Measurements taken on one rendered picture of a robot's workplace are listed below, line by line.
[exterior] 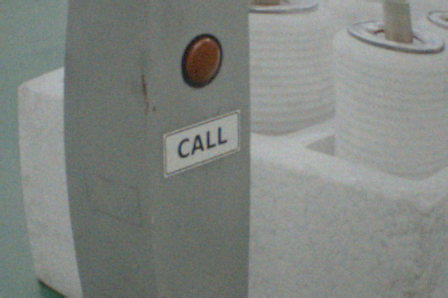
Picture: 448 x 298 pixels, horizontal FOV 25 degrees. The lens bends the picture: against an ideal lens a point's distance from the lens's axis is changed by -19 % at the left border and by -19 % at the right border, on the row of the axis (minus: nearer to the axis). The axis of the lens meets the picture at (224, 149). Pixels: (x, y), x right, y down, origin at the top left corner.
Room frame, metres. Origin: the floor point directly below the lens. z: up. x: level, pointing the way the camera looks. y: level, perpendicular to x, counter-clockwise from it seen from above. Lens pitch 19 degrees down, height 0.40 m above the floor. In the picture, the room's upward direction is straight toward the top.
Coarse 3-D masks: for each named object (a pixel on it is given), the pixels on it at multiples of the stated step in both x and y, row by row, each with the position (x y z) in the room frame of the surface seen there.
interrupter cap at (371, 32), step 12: (348, 24) 0.66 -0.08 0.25; (360, 24) 0.67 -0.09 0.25; (372, 24) 0.67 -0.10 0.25; (360, 36) 0.63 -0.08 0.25; (372, 36) 0.63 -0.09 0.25; (384, 36) 0.65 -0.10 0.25; (420, 36) 0.66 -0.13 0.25; (432, 36) 0.66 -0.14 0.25; (384, 48) 0.62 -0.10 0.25; (396, 48) 0.61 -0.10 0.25; (408, 48) 0.61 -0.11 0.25; (420, 48) 0.61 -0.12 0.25; (432, 48) 0.62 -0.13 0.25; (444, 48) 0.63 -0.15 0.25
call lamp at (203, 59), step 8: (200, 40) 0.53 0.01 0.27; (208, 40) 0.53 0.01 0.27; (192, 48) 0.52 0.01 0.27; (200, 48) 0.53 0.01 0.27; (208, 48) 0.53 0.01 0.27; (216, 48) 0.53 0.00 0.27; (192, 56) 0.52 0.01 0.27; (200, 56) 0.52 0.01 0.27; (208, 56) 0.53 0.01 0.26; (216, 56) 0.53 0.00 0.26; (192, 64) 0.52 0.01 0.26; (200, 64) 0.52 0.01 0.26; (208, 64) 0.53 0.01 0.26; (216, 64) 0.53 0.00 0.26; (192, 72) 0.52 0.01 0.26; (200, 72) 0.52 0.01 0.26; (208, 72) 0.53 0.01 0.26; (192, 80) 0.52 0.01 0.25; (200, 80) 0.53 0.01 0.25
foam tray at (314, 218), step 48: (48, 96) 0.77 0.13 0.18; (48, 144) 0.77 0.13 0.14; (288, 144) 0.65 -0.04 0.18; (48, 192) 0.78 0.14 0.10; (288, 192) 0.62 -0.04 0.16; (336, 192) 0.59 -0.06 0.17; (384, 192) 0.57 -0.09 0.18; (432, 192) 0.56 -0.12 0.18; (48, 240) 0.78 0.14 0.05; (288, 240) 0.62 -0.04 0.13; (336, 240) 0.59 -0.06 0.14; (384, 240) 0.57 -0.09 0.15; (432, 240) 0.55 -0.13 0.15; (288, 288) 0.61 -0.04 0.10; (336, 288) 0.59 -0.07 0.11; (384, 288) 0.56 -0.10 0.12; (432, 288) 0.56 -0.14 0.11
